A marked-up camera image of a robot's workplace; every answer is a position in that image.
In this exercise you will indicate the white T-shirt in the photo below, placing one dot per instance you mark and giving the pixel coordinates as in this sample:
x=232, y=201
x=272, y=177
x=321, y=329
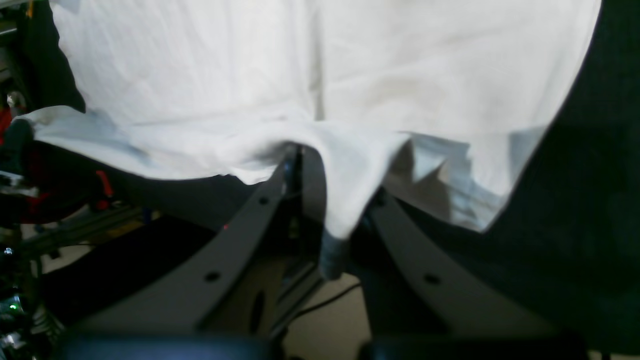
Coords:
x=441, y=101

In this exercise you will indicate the red black right clamp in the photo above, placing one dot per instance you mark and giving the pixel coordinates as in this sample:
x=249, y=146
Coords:
x=104, y=198

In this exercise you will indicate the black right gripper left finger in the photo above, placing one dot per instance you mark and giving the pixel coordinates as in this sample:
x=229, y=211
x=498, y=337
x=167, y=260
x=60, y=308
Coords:
x=232, y=300

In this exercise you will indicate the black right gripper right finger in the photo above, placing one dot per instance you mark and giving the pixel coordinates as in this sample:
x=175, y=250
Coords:
x=422, y=305

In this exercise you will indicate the black table cloth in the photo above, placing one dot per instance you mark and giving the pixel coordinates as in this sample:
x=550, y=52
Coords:
x=566, y=245

